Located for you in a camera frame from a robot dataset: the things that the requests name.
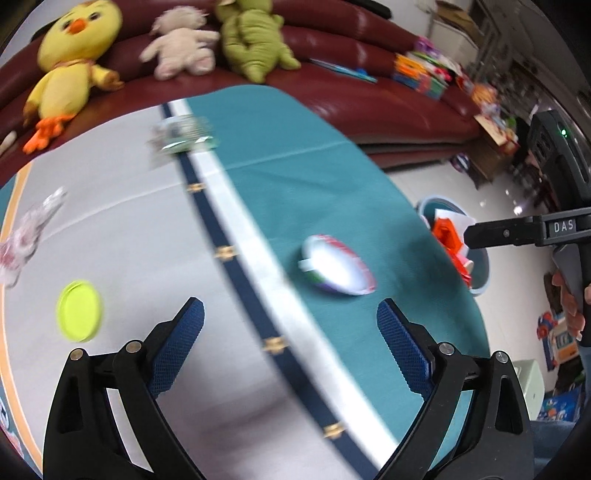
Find yellow-green round lid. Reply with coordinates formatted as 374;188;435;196
56;280;105;343

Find orange red packet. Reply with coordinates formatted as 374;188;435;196
431;218;474;282

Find teal and grey tablecloth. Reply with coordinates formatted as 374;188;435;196
0;85;490;480

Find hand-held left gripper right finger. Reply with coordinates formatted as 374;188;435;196
372;298;536;480

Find blue printed box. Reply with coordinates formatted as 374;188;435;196
538;385;583;422

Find thin blue book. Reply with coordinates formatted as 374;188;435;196
308;58;378;85

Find white paper bowl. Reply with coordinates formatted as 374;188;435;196
299;234;376;297

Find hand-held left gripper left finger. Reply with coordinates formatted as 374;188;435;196
42;296;206;480

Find green dinosaur plush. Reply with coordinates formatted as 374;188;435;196
213;0;302;85

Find yellow duck plush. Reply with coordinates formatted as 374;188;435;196
22;0;125;155

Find teal waste bin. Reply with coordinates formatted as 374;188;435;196
416;196;491;297

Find stack of colourful toy boxes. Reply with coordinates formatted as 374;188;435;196
392;37;462;101

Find colourful toy box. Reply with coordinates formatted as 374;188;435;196
536;311;580;372

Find wooden crate of toys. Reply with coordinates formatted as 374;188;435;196
471;83;522;185

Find clear plastic wrapper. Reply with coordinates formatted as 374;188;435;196
0;187;69;289

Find crushed clear plastic bottle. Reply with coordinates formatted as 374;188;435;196
148;115;219;158

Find pale pink plush animal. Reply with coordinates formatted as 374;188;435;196
139;6;221;81

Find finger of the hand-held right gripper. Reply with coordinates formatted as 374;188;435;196
463;214;546;251

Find dark red leather sofa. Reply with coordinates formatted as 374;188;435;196
0;0;483;171

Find white box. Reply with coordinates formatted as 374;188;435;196
512;359;546;418

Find person's right hand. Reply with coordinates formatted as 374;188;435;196
551;270;585;342

